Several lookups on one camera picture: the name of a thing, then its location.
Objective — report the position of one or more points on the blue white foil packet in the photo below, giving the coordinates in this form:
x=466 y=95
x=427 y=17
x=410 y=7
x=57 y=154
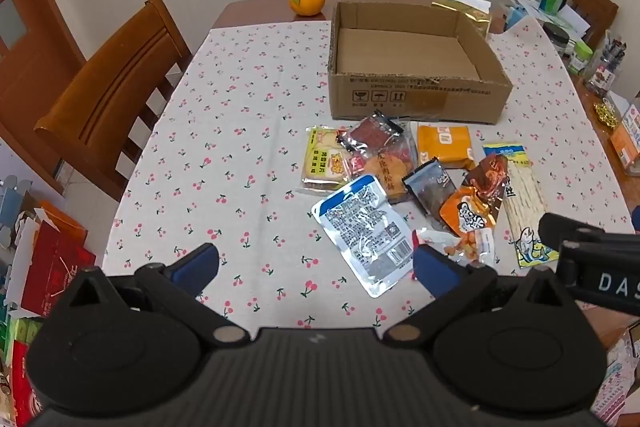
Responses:
x=360 y=227

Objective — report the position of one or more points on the orange white box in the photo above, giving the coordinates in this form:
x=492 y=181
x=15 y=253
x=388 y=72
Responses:
x=627 y=139

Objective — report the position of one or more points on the small blue carton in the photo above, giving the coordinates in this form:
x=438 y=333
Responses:
x=516 y=18

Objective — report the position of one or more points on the yellow cracker packet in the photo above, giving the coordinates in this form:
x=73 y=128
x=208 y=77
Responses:
x=322 y=157

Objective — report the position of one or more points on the long yellow fish strip packet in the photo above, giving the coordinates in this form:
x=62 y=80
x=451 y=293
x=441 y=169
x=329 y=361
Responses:
x=522 y=197

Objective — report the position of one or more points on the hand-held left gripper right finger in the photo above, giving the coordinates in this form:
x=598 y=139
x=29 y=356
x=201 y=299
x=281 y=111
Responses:
x=435 y=272

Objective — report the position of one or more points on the cardboard box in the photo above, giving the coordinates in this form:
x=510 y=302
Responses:
x=415 y=67

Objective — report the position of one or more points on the clear red jerky packet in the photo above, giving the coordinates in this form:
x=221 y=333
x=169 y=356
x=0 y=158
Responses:
x=372 y=132

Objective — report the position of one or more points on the blue white carton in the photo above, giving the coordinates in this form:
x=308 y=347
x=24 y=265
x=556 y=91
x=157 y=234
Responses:
x=12 y=209

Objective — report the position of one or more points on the clear rice cracker packet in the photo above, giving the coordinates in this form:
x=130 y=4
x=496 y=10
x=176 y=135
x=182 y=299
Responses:
x=387 y=172

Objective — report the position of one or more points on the small dark snack packet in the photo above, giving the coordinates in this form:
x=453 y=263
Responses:
x=430 y=187

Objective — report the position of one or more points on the clear jar of pens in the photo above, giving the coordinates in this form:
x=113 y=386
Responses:
x=605 y=67

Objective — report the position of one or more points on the cherry print tablecloth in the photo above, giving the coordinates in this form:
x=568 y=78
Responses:
x=225 y=132

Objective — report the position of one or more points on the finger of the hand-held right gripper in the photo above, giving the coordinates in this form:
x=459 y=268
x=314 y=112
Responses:
x=560 y=227

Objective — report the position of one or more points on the green lidded jar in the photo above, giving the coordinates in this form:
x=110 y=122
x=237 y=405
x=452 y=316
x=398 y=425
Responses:
x=581 y=57

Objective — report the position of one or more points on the brown wooden door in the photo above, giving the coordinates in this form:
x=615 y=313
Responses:
x=25 y=37

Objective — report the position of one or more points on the red white box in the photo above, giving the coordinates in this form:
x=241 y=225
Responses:
x=22 y=387

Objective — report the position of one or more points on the red gift box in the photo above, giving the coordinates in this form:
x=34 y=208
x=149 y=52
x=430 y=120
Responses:
x=50 y=272

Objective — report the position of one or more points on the orange paper bag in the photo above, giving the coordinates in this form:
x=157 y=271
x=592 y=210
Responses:
x=62 y=222

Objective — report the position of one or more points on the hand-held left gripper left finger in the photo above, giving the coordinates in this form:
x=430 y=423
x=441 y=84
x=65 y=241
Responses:
x=197 y=264

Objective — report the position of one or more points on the green box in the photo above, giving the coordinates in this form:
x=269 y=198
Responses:
x=20 y=334

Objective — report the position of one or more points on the pile of white papers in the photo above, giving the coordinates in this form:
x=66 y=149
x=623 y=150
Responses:
x=575 y=19

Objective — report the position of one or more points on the wooden chair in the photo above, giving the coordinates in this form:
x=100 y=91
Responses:
x=110 y=92
x=595 y=9

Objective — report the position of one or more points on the gold ornament cluster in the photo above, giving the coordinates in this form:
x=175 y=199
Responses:
x=605 y=113

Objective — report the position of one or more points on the dark lidded jar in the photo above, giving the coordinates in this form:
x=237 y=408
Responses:
x=556 y=39

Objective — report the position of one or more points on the brown orange snack packet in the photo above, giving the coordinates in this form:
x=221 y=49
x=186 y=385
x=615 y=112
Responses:
x=475 y=207

